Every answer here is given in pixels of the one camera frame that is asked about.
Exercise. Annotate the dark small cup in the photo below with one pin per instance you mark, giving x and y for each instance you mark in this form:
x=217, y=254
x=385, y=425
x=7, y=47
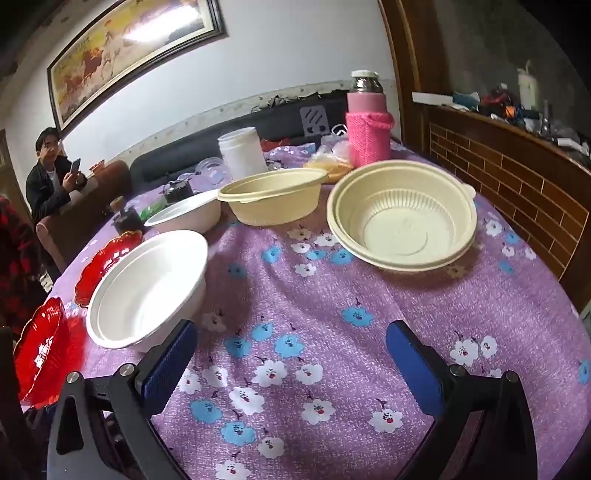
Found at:
x=128, y=221

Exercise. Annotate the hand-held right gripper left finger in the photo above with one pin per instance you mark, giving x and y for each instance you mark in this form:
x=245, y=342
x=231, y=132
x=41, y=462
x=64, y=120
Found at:
x=171, y=364

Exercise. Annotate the flat white box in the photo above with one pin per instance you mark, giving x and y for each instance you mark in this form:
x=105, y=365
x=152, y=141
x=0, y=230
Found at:
x=431, y=98

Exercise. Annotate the white electric kettle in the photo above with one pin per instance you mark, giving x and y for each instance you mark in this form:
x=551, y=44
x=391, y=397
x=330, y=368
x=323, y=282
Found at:
x=528, y=87

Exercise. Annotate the white plastic jar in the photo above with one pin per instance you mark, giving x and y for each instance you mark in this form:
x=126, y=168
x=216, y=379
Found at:
x=242, y=152

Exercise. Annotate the purple floral tablecloth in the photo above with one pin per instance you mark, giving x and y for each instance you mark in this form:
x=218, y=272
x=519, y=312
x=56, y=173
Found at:
x=323, y=286

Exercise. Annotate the framed horse painting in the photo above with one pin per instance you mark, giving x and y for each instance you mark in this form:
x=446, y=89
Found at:
x=129, y=50

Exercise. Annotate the brown armchair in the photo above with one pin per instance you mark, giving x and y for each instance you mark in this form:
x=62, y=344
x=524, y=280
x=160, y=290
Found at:
x=92, y=198

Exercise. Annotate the beige ribbed plastic bowl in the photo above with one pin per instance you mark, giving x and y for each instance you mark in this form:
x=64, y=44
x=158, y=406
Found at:
x=272, y=207
x=401, y=221
x=329, y=217

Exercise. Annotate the wooden door frame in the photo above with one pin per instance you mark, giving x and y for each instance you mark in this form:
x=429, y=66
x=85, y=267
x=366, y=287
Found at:
x=401, y=69

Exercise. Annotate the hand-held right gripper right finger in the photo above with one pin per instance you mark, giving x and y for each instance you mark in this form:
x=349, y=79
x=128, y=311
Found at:
x=411, y=364

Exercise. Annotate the pink knit-sleeved thermos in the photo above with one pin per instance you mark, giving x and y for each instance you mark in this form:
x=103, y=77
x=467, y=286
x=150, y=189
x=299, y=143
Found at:
x=369, y=134

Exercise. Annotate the clear glass jar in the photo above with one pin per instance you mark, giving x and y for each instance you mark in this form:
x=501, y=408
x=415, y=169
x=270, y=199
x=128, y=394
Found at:
x=211, y=168

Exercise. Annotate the plastic bag of food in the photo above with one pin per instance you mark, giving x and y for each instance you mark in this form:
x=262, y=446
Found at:
x=330, y=161

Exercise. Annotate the red gold-rimmed plate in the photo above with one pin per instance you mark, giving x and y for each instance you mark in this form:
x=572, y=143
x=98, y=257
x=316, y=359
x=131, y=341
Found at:
x=41, y=350
x=99, y=267

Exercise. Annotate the black leather sofa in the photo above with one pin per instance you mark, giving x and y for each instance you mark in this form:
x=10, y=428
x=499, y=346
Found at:
x=184, y=147

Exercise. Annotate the white disposable bowl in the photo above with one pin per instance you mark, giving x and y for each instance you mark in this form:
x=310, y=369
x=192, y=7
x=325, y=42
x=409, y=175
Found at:
x=194, y=214
x=147, y=286

